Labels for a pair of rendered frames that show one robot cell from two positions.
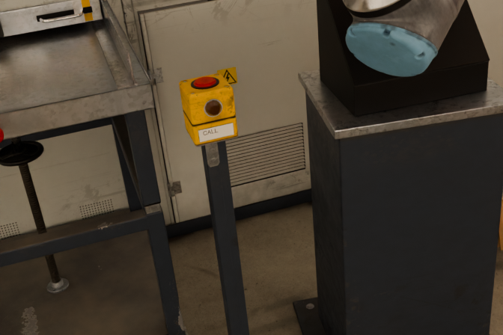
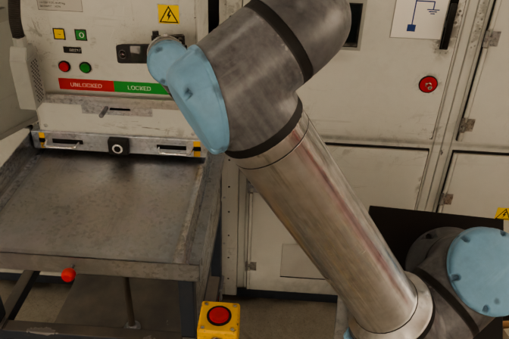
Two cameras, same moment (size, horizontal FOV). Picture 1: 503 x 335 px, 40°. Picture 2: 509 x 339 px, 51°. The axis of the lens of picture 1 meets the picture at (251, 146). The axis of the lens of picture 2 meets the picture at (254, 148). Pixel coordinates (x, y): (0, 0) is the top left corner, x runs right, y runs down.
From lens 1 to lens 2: 0.63 m
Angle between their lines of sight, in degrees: 16
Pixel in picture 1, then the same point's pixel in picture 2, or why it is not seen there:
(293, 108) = not seen: hidden behind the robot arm
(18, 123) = (90, 266)
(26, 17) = (148, 144)
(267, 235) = (313, 325)
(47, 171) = not seen: hidden behind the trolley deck
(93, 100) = (150, 265)
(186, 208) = (256, 281)
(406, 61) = not seen: outside the picture
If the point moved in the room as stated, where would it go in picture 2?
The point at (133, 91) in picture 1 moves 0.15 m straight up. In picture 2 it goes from (184, 268) to (181, 219)
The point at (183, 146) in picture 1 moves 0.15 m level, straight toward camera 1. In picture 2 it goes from (264, 240) to (256, 267)
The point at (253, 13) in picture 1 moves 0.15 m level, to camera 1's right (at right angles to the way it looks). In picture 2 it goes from (347, 162) to (390, 170)
